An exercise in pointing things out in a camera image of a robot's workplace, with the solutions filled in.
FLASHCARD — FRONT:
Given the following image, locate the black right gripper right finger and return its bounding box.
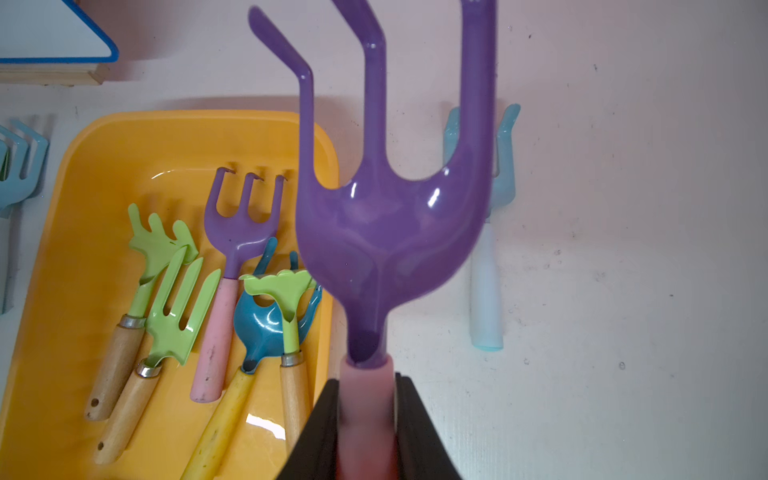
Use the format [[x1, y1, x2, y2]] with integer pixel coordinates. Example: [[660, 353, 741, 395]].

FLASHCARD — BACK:
[[395, 372, 461, 480]]

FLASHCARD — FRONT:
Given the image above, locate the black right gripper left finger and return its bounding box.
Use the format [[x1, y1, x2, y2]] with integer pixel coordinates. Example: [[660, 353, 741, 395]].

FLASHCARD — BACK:
[[276, 379, 339, 480]]

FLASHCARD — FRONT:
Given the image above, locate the light blue hand rake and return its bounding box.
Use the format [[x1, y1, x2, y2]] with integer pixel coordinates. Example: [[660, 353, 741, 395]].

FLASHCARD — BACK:
[[469, 104, 521, 352]]

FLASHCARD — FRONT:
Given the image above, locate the green small rake wooden handle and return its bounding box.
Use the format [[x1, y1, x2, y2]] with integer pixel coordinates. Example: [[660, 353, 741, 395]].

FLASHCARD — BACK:
[[235, 270, 319, 451]]

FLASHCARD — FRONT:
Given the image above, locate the green fork wooden handle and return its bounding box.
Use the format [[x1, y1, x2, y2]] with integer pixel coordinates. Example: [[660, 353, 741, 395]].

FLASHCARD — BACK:
[[93, 251, 221, 465]]

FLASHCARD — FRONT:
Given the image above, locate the purple rake pink handle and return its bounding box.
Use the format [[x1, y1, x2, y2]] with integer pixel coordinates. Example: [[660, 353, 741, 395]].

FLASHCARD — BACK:
[[190, 167, 285, 403], [248, 1, 497, 479]]

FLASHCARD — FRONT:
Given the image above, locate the light blue fork rake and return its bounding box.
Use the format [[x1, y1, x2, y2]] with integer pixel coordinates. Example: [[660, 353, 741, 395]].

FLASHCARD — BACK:
[[1, 119, 49, 314]]

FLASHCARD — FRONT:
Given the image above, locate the blue framed whiteboard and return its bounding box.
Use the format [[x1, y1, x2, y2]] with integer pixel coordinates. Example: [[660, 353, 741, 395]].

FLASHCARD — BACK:
[[1, 0, 119, 64]]

